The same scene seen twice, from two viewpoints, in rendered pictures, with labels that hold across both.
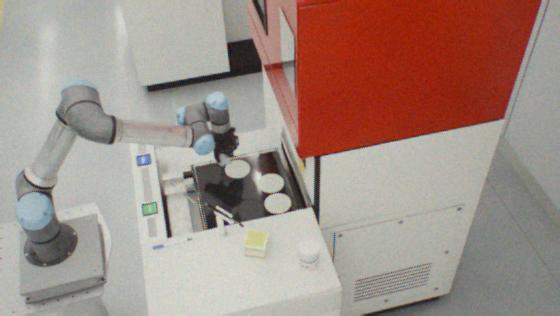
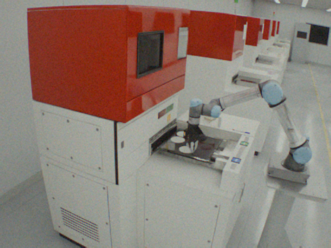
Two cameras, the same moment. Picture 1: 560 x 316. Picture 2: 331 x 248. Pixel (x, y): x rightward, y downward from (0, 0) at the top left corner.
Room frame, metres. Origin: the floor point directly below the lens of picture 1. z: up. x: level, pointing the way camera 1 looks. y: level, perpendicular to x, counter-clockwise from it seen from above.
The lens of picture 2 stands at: (3.11, 1.07, 1.80)
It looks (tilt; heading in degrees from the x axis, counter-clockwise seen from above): 23 degrees down; 217
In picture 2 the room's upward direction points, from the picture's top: 3 degrees clockwise
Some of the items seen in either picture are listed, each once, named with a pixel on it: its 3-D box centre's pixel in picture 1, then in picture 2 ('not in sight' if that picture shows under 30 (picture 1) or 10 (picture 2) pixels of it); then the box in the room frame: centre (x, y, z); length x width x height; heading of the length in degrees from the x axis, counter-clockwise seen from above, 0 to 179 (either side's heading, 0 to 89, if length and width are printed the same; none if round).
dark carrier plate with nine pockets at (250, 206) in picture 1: (244, 189); (191, 143); (1.55, 0.14, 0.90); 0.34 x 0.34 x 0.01; 12
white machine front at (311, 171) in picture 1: (286, 123); (151, 130); (1.78, -0.03, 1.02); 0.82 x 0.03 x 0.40; 12
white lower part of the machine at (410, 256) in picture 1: (357, 203); (112, 189); (1.85, -0.37, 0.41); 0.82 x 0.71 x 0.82; 12
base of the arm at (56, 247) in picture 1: (47, 236); (295, 159); (1.32, 0.85, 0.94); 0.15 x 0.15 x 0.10
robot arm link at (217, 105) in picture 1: (217, 108); (195, 108); (1.67, 0.22, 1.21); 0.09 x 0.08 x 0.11; 109
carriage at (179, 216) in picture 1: (178, 211); (227, 155); (1.47, 0.40, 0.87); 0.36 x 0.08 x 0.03; 12
